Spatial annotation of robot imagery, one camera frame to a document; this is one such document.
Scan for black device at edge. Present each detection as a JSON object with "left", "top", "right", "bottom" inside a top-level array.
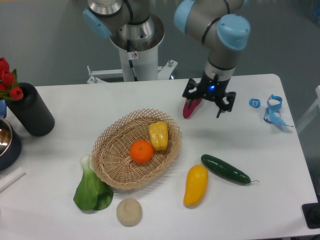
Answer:
[{"left": 302, "top": 202, "right": 320, "bottom": 229}]

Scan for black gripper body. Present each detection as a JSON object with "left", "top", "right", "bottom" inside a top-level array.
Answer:
[{"left": 198, "top": 73, "right": 228, "bottom": 102}]

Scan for yellow squash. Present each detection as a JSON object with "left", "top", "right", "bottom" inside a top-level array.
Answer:
[{"left": 183, "top": 164, "right": 209, "bottom": 208}]

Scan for green bok choy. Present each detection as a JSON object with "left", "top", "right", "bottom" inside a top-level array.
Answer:
[{"left": 73, "top": 154, "right": 114, "bottom": 211}]

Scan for blue object at left edge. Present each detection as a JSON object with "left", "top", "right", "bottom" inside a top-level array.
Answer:
[{"left": 0, "top": 100, "right": 7, "bottom": 119}]

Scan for orange fruit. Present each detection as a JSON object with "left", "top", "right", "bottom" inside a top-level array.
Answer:
[{"left": 129, "top": 140, "right": 154, "bottom": 164}]

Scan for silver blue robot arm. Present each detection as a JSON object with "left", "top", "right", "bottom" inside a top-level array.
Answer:
[{"left": 174, "top": 0, "right": 251, "bottom": 119}]

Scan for black cylindrical vase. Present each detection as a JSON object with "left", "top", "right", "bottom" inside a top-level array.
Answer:
[{"left": 5, "top": 82, "right": 55, "bottom": 137}]

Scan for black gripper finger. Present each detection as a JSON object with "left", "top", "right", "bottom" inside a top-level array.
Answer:
[
  {"left": 182, "top": 78, "right": 200, "bottom": 109},
  {"left": 215, "top": 91, "right": 236, "bottom": 118}
]

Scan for dark green cucumber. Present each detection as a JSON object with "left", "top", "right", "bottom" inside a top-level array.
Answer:
[{"left": 200, "top": 154, "right": 259, "bottom": 185}]

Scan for beige steamed bun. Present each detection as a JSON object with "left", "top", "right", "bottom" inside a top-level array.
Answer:
[{"left": 116, "top": 198, "right": 143, "bottom": 227}]

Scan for woven wicker basket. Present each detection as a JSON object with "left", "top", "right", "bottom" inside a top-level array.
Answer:
[{"left": 91, "top": 108, "right": 182, "bottom": 191}]

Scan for small blue tape roll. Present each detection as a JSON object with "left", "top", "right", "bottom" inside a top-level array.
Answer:
[{"left": 248, "top": 98, "right": 261, "bottom": 109}]

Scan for white flat bar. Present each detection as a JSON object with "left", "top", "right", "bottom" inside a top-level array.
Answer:
[{"left": 0, "top": 166, "right": 27, "bottom": 192}]

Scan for dark metal bowl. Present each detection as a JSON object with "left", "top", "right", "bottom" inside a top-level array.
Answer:
[{"left": 0, "top": 117, "right": 22, "bottom": 171}]

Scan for yellow bell pepper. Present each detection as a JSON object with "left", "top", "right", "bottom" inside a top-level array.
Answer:
[{"left": 148, "top": 121, "right": 169, "bottom": 151}]

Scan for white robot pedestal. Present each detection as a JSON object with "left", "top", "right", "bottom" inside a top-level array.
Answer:
[{"left": 87, "top": 13, "right": 178, "bottom": 84}]

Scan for blue tangled ribbon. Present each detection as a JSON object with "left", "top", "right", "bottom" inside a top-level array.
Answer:
[{"left": 263, "top": 94, "right": 294, "bottom": 129}]

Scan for red tulip flowers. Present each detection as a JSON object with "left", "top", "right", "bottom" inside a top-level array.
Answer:
[{"left": 0, "top": 57, "right": 24, "bottom": 101}]

